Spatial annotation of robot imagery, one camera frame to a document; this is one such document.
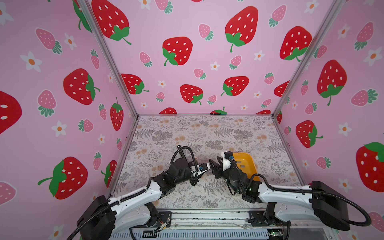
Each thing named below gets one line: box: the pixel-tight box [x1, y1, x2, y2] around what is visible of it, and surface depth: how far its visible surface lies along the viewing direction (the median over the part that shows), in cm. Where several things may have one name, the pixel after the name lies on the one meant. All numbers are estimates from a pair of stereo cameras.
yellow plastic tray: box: [233, 152, 260, 181], surface depth 95 cm
